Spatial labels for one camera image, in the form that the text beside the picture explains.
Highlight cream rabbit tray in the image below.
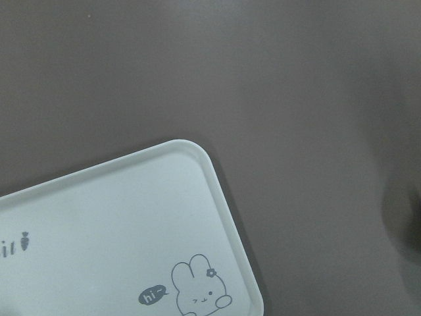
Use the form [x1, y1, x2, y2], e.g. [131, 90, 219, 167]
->
[1, 140, 264, 315]

